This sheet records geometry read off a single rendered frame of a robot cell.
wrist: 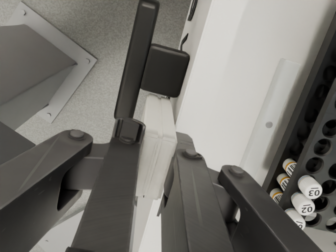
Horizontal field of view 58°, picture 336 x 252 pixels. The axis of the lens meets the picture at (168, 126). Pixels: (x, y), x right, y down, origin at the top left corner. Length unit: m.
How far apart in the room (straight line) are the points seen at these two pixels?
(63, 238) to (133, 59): 1.28
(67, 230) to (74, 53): 0.72
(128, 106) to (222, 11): 0.08
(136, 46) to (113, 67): 0.94
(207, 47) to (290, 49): 0.12
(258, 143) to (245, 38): 0.09
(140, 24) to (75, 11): 0.95
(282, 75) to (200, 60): 0.11
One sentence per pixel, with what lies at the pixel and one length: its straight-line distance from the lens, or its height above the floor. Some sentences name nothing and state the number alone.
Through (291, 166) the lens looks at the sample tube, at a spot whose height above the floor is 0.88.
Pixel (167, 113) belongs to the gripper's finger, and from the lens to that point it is 0.16.
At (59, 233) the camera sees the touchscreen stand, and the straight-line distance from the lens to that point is 1.42.
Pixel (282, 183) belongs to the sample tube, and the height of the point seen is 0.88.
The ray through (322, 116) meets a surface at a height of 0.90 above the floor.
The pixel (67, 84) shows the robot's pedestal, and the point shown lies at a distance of 1.14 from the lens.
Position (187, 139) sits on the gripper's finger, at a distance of 0.15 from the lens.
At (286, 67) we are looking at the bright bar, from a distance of 0.26.
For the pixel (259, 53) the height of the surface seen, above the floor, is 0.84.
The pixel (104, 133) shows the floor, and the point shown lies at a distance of 1.18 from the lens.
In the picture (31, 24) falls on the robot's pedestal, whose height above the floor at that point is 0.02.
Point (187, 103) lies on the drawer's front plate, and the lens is 0.17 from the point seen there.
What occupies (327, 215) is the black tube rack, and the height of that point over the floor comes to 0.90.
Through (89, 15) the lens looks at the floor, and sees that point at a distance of 1.11.
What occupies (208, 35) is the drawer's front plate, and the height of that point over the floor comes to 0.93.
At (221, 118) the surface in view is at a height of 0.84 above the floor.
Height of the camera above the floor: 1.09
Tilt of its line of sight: 70 degrees down
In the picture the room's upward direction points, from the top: 174 degrees clockwise
